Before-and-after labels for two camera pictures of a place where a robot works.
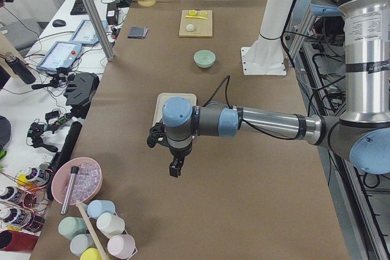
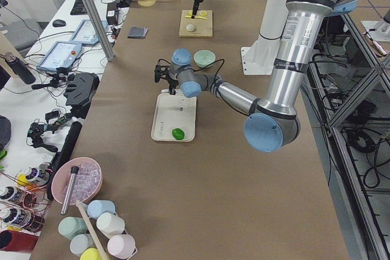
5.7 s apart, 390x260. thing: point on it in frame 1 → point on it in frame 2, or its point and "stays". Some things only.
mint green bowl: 204,58 stays
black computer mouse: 58,23 stays
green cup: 69,227 stays
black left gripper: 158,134 → 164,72
